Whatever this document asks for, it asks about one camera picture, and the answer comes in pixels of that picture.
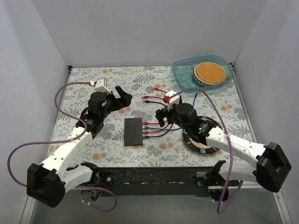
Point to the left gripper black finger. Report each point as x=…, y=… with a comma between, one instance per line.
x=118, y=107
x=125, y=99

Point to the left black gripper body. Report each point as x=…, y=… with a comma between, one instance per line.
x=116, y=100

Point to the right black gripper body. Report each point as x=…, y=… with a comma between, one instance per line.
x=165, y=113

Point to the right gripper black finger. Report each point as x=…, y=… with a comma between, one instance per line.
x=171, y=123
x=160, y=115

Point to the black network switch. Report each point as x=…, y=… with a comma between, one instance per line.
x=133, y=135

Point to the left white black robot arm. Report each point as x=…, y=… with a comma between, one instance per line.
x=48, y=181

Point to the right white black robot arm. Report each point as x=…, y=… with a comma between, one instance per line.
x=266, y=165

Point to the floral patterned table mat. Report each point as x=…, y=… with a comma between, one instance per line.
x=147, y=86

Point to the dark rimmed beige plate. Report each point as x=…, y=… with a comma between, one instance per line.
x=199, y=147

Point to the blue plastic container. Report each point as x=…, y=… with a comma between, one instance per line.
x=183, y=71

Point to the orange woven round coaster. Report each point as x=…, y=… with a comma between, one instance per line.
x=209, y=73

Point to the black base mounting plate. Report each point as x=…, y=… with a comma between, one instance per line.
x=151, y=181

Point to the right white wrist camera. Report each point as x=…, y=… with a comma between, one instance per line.
x=172, y=98

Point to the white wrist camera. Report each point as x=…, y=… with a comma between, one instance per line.
x=172, y=98
x=100, y=85

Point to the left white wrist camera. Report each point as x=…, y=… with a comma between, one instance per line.
x=100, y=85

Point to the aluminium frame rail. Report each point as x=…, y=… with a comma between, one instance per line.
x=245, y=185

